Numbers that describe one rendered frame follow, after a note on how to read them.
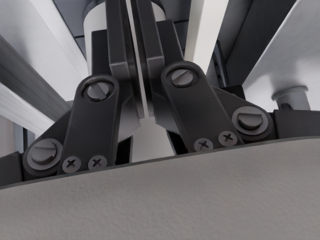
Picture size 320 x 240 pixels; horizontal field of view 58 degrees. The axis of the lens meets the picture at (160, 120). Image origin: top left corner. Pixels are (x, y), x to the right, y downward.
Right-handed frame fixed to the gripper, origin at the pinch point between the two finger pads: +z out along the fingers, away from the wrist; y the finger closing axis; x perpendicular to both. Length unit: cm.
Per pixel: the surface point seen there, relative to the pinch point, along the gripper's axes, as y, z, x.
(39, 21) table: -8.0, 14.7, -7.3
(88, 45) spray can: -2.6, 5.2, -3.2
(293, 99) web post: 18.5, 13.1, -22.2
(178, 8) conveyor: 3.0, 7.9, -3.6
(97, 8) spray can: -1.8, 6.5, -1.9
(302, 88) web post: 19.8, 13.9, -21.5
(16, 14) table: -9.3, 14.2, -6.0
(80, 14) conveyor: -3.0, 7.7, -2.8
